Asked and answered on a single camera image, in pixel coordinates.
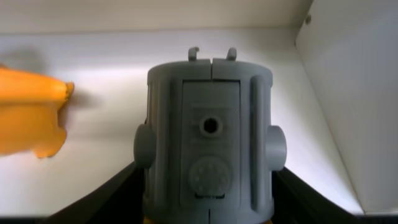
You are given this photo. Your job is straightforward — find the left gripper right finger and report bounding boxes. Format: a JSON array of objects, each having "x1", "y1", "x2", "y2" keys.
[{"x1": 272, "y1": 166, "x2": 355, "y2": 224}]

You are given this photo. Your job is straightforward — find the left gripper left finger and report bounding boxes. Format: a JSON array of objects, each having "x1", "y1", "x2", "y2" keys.
[{"x1": 46, "y1": 161, "x2": 146, "y2": 224}]

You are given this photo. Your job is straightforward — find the grey and yellow toy truck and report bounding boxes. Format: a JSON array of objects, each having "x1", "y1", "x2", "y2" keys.
[{"x1": 132, "y1": 46, "x2": 288, "y2": 224}]

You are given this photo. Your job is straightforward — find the yellow rubber duck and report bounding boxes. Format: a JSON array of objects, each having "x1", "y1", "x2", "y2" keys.
[{"x1": 0, "y1": 64, "x2": 75, "y2": 159}]

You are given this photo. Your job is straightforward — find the white shelf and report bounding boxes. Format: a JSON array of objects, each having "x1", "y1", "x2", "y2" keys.
[{"x1": 0, "y1": 0, "x2": 398, "y2": 218}]

